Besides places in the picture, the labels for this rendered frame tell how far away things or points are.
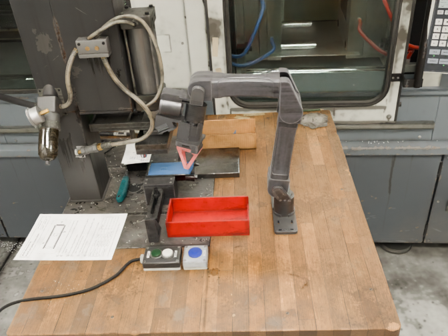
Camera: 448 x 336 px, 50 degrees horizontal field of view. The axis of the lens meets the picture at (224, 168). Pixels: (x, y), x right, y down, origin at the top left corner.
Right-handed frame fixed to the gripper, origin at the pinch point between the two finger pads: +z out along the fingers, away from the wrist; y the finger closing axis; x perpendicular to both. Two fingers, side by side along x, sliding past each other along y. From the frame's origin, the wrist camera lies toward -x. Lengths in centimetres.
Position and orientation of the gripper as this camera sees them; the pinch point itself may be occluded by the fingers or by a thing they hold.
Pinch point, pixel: (187, 166)
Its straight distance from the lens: 140.7
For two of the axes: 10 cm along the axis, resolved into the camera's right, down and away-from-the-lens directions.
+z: -1.8, 8.9, 4.2
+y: -1.9, 3.9, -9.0
